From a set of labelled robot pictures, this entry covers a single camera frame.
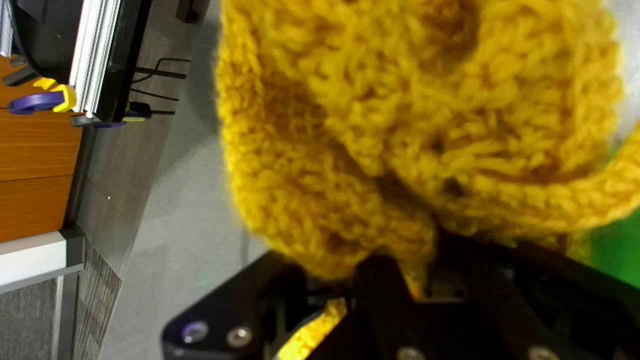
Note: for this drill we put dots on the yellow crocheted cloth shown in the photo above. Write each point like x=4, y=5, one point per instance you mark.
x=412, y=127

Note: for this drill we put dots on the aluminium frame post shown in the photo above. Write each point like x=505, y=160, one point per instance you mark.
x=100, y=56

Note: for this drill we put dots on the small green bowl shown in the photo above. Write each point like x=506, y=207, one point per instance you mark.
x=617, y=256

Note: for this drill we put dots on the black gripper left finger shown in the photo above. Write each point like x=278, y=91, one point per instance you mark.
x=381, y=282

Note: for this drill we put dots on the blue yellow tape roll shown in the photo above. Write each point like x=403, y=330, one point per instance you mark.
x=41, y=99

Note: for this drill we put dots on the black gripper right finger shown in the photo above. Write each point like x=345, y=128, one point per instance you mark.
x=477, y=273

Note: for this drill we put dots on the dark wooden counter cabinet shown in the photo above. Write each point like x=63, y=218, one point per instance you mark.
x=37, y=173

